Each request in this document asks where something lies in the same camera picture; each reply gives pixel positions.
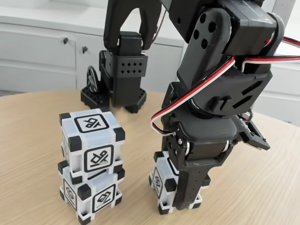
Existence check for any white cabinet with keys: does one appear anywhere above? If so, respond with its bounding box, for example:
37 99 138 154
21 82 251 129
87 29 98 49
0 0 186 93

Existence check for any white cube, layered diamond symbol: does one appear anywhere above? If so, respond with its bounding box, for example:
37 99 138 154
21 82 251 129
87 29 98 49
58 160 126 225

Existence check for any red white black servo cable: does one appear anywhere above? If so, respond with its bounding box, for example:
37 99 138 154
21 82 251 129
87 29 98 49
149 37 300 137

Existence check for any white cube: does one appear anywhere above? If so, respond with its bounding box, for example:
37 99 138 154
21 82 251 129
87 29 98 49
58 160 126 225
149 150 210 216
59 112 126 179

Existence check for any white low cabinet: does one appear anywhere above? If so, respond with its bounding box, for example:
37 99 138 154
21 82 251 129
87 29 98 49
254 52 300 125

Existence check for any black table clamp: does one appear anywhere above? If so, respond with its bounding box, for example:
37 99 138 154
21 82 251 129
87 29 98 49
86 65 100 94

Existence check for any black gripper camera module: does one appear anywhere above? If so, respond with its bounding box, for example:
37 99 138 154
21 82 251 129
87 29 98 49
234 112 271 151

